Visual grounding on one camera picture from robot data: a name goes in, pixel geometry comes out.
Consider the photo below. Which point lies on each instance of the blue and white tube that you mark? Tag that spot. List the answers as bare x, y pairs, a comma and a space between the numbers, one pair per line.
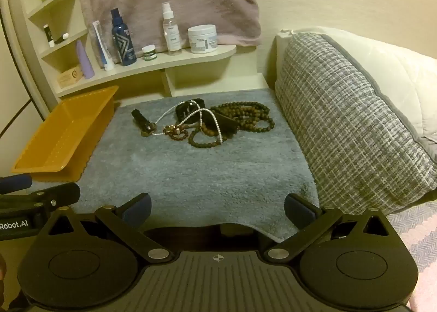
102, 46

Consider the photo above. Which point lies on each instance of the grey woven pillow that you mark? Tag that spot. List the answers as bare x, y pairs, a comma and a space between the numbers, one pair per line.
341, 110

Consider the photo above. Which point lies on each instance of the small cardboard box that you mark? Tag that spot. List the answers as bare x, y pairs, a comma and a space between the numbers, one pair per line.
70, 77

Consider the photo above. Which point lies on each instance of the dark blue spray bottle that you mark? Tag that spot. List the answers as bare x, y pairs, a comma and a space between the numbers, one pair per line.
123, 42

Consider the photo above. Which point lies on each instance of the orange plastic tray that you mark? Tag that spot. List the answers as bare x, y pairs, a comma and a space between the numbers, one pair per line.
61, 134

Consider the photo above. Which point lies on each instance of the lavender tube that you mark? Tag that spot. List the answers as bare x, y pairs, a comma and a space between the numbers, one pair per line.
85, 63

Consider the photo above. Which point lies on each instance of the dark brown wide bangle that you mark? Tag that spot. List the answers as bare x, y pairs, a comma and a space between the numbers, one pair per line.
227, 124

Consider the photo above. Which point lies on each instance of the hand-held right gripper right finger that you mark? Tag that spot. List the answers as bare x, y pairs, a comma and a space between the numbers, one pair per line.
300, 210

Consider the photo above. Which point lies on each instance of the white cream jar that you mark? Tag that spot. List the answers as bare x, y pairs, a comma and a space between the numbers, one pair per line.
202, 39

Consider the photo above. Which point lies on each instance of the cream shelf unit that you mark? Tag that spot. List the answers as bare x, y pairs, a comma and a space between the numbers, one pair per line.
170, 59

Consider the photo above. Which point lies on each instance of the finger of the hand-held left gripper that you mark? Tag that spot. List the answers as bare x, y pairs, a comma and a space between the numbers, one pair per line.
58, 193
15, 183

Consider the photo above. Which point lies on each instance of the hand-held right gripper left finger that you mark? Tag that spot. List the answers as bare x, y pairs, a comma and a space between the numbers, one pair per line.
136, 210

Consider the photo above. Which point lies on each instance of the small green jar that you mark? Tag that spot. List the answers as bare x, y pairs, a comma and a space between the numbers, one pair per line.
149, 53

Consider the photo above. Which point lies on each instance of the black smartwatch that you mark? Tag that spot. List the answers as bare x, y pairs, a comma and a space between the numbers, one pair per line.
182, 112

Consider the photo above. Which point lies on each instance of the grey towel mat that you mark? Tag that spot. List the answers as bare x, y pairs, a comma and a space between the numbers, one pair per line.
205, 172

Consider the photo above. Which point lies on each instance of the black tube with white cap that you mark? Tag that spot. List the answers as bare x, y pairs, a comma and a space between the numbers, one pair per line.
61, 38

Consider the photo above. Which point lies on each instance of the pink striped bedsheet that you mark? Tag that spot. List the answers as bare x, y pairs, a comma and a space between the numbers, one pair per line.
420, 247

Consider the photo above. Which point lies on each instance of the clear spray bottle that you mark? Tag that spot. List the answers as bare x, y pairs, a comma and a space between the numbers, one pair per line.
171, 34

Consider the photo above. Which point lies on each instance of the white quilted cushion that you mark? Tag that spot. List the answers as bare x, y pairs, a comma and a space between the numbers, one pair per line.
403, 69

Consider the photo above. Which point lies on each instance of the black white-capped lip balm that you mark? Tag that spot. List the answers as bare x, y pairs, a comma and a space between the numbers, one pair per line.
48, 35

